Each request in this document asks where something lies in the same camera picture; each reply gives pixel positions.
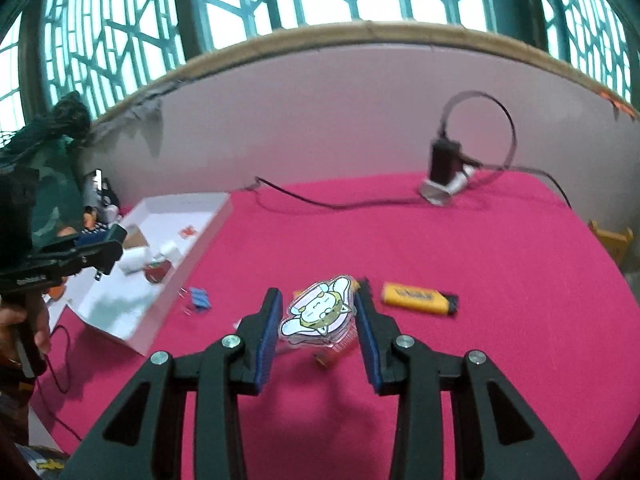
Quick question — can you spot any black power strip cable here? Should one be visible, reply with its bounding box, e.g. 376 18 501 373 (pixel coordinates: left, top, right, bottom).
247 176 431 209

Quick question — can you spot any blue binder clip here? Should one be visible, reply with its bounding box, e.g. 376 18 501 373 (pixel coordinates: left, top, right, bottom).
179 287 212 316

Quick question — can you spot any cartoon cat acrylic charm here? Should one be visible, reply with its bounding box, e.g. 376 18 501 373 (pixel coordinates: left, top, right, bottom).
279 274 362 368

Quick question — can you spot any looped black adapter cable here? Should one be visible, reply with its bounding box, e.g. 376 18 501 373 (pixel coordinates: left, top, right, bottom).
439 89 517 171

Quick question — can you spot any red tablecloth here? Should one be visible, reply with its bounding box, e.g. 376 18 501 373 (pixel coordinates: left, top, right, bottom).
47 170 640 480

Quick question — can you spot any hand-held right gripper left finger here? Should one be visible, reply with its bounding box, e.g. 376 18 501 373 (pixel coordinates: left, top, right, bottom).
60 287 285 480

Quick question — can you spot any person's left forearm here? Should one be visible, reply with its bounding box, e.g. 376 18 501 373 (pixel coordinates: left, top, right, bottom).
0 355 38 446

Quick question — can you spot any white power strip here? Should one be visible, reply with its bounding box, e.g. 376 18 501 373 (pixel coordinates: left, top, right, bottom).
417 167 477 208

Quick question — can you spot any wooden window ledge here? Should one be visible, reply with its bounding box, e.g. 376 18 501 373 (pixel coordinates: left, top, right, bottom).
90 20 640 128

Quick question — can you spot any dark camouflage cloth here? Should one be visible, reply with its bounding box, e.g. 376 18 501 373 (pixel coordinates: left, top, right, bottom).
0 91 95 243

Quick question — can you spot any black braided cable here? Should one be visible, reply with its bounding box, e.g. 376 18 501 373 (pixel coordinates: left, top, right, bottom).
42 324 85 442

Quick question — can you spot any white cylinder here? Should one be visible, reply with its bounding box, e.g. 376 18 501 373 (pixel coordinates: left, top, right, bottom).
119 246 152 277

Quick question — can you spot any thin black cable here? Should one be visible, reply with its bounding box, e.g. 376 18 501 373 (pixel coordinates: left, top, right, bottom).
462 157 574 209

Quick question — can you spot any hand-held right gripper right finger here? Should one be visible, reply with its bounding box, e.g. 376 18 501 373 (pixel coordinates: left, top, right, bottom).
352 277 581 480

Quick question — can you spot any red round object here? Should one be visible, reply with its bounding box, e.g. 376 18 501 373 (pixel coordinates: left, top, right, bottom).
142 259 174 286

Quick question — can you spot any black power adapter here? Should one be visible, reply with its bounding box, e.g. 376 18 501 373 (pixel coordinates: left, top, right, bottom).
431 139 464 184

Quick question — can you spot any small yellow wooden chair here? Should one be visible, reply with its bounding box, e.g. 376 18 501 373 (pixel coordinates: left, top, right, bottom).
589 219 635 267

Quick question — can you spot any person's left hand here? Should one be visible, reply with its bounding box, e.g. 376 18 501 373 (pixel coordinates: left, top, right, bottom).
0 294 53 358

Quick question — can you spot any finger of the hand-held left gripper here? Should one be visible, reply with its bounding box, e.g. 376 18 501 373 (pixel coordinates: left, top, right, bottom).
47 240 125 282
75 224 129 252

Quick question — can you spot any white cardboard box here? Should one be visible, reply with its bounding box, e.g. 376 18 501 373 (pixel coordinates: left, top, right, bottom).
65 192 235 356

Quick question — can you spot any yellow lighter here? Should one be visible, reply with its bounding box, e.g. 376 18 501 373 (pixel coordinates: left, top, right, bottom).
381 282 458 319

